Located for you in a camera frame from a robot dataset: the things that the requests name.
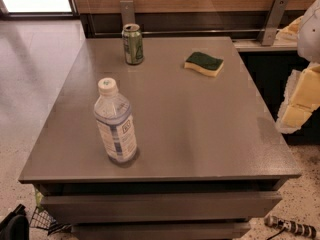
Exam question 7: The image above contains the black wire basket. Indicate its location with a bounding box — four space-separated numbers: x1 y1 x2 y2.
30 207 71 235

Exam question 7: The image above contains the right metal wall bracket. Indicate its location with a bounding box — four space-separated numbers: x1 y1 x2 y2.
257 0 289 46

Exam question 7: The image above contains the blue plastic water bottle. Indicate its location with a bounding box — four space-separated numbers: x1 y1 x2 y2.
94 78 138 163

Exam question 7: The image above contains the green and yellow sponge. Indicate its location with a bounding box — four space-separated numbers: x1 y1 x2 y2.
184 52 224 77

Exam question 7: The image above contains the green soda can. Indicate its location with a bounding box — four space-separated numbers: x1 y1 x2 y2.
122 23 144 65

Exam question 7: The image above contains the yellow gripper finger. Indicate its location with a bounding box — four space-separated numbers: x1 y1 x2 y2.
276 16 302 40
276 65 320 134

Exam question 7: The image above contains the black and white power strip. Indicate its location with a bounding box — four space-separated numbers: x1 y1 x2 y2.
264 215 320 239

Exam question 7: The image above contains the grey drawer cabinet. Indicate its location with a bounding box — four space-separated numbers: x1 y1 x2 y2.
20 37 300 240

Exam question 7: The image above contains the left metal wall bracket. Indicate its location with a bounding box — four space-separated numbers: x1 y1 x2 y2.
120 0 136 25

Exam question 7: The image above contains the horizontal metal rail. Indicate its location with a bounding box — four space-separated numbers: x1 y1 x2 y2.
93 28 281 38

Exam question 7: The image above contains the metal wall bracket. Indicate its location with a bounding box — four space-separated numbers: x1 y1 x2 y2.
257 0 289 46
120 0 136 25

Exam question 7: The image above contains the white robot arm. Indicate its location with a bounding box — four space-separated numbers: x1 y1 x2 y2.
276 0 320 134

